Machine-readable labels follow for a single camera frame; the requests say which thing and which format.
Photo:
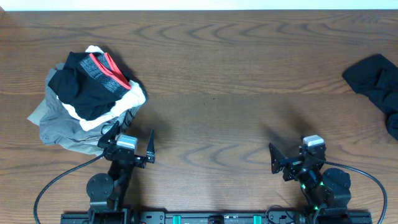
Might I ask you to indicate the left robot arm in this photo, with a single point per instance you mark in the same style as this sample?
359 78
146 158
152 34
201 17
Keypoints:
107 190

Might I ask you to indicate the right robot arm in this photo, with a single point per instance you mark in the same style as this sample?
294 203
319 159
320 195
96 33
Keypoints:
325 191

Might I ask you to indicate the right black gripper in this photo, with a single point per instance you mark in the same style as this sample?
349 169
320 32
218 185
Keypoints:
279 163

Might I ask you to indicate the black long pants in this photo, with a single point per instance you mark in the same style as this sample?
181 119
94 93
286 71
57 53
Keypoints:
376 78

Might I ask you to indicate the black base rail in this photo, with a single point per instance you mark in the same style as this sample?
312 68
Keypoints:
268 217

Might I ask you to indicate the white garment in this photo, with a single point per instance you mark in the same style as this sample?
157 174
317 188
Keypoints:
133 99

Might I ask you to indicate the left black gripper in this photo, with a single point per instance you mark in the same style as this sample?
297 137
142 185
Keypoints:
125 156

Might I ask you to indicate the grey garment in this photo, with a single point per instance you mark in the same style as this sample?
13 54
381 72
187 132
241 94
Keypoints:
58 127

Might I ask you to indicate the black shorts red waistband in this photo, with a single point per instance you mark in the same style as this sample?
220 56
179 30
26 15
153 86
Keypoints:
91 83

